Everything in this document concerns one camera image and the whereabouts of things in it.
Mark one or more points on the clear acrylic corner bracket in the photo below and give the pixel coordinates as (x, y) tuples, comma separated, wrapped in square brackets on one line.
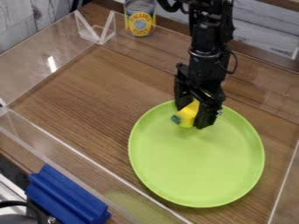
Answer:
[(95, 33)]

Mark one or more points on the yellow toy banana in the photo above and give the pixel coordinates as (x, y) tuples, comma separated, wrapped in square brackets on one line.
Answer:
[(184, 116)]

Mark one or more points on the green round plate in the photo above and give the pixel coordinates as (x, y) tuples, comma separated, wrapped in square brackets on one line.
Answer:
[(196, 167)]

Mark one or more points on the clear acrylic front barrier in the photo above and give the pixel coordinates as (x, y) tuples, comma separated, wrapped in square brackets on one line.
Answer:
[(131, 205)]

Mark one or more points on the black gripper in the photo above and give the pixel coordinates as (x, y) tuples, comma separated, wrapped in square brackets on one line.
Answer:
[(197, 82)]

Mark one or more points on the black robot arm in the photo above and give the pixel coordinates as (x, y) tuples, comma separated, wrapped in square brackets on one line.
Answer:
[(211, 25)]

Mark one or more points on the blue plastic clamp block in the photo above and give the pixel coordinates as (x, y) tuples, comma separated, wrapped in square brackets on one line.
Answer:
[(64, 199)]

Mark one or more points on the yellow labelled tin can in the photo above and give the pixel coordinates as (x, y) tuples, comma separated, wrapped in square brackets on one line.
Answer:
[(139, 14)]

